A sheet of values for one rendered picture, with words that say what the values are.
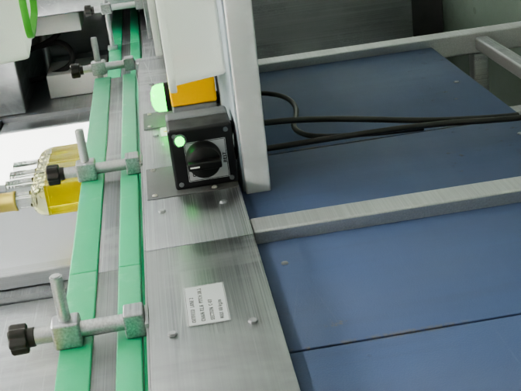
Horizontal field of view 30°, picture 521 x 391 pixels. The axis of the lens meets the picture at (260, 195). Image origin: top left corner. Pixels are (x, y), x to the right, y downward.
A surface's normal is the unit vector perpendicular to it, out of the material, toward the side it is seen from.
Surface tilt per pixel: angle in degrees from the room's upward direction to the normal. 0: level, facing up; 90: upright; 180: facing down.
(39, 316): 90
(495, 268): 90
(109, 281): 90
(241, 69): 90
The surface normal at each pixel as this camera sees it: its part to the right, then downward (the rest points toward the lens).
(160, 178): -0.11, -0.92
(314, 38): 0.12, 0.36
